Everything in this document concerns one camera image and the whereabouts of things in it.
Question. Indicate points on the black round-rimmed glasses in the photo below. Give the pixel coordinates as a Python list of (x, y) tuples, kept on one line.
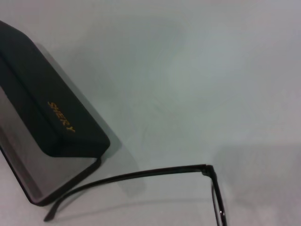
[(145, 173)]

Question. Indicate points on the black glasses case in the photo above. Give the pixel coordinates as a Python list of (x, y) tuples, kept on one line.
[(42, 106)]

